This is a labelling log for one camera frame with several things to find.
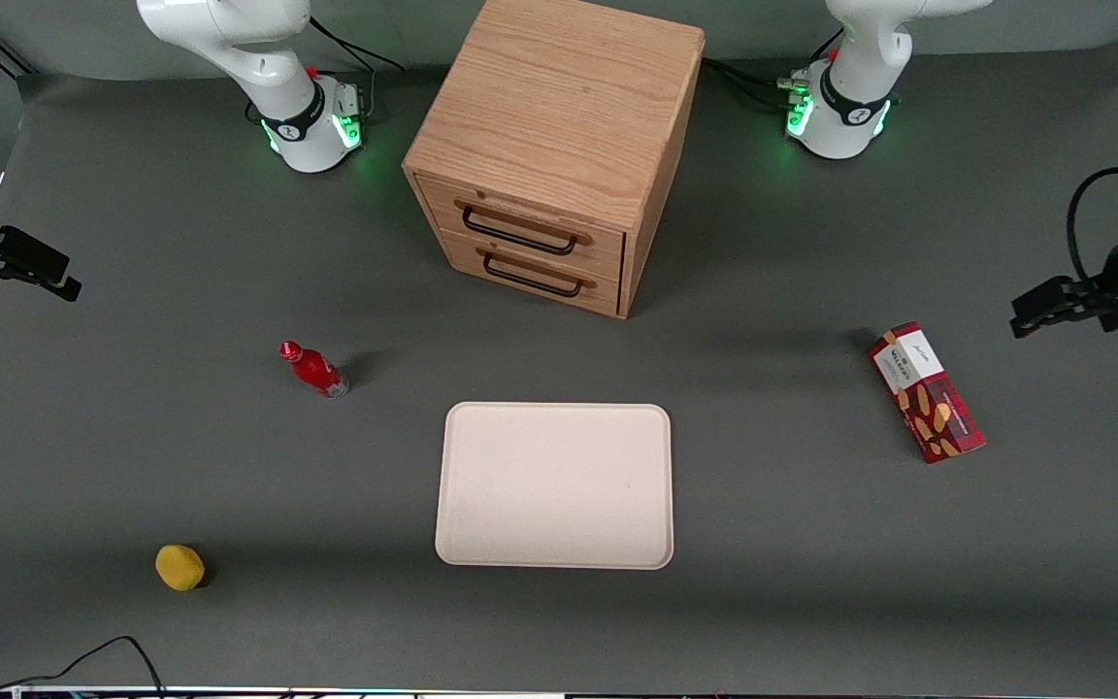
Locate black right base cable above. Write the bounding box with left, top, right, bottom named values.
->
left=307, top=15, right=408, bottom=123

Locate red cookie box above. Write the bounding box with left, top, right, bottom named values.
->
left=866, top=321, right=988, bottom=466

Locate wooden drawer cabinet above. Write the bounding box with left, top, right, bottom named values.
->
left=402, top=0, right=707, bottom=320

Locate black left base cable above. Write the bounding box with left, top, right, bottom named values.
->
left=702, top=56, right=795, bottom=90
left=711, top=64, right=793, bottom=114

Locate small red bottle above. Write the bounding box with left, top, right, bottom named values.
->
left=279, top=340, right=351, bottom=400

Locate black metal drawer handle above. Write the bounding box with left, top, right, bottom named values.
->
left=482, top=250, right=585, bottom=299
left=461, top=203, right=582, bottom=258

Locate black base cable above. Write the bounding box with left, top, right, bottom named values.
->
left=307, top=15, right=408, bottom=123
left=711, top=64, right=793, bottom=114
left=702, top=56, right=795, bottom=90

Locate beige rectangular tray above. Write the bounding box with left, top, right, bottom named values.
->
left=434, top=402, right=675, bottom=571

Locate wooden drawer front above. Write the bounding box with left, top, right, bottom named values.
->
left=441, top=231, right=624, bottom=317
left=417, top=175, right=628, bottom=284

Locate yellow sponge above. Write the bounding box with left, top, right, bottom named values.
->
left=154, top=544, right=208, bottom=593

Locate black cable at table edge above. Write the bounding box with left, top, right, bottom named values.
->
left=0, top=635, right=168, bottom=699

